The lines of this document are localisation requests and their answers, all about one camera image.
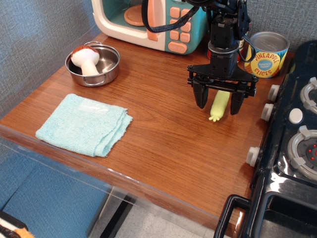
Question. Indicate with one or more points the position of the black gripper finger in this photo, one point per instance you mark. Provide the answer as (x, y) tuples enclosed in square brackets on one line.
[(201, 92), (237, 99)]

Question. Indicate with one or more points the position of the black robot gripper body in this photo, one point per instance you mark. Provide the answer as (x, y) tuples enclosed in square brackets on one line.
[(228, 77)]

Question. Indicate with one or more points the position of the spoon with yellow-green handle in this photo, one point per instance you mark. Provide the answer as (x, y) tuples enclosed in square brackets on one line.
[(219, 105)]

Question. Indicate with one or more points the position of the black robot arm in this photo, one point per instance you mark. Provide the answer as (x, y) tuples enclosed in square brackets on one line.
[(214, 8)]

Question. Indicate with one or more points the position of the tomato sauce can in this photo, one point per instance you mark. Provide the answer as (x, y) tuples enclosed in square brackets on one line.
[(241, 45)]

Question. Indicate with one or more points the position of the white stove knob middle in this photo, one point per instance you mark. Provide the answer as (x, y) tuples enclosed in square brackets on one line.
[(267, 111)]

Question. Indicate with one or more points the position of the white stove knob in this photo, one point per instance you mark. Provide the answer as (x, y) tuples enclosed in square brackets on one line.
[(267, 111), (252, 156), (273, 92)]

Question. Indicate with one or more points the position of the white stove knob top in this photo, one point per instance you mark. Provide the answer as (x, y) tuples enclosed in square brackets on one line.
[(273, 92)]

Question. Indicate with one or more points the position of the pineapple slices can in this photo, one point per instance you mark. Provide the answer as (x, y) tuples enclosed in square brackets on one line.
[(271, 49)]

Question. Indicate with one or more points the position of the white stove knob bottom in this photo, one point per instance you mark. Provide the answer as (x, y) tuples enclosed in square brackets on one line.
[(252, 156)]

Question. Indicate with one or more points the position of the small steel pot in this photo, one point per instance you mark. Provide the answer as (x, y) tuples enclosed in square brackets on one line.
[(108, 66)]

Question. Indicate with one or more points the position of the teal toy microwave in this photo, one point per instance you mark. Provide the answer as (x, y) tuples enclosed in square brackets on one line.
[(122, 19)]

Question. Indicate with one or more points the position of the light blue folded cloth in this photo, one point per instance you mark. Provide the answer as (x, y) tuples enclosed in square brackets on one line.
[(85, 126)]

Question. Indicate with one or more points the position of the black toy stove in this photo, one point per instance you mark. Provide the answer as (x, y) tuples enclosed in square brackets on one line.
[(283, 201)]

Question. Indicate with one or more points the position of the plush mushroom toy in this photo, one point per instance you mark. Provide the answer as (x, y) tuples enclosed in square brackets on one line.
[(86, 58)]

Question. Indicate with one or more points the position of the orange fuzzy object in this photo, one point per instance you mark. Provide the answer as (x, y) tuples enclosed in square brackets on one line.
[(17, 233)]

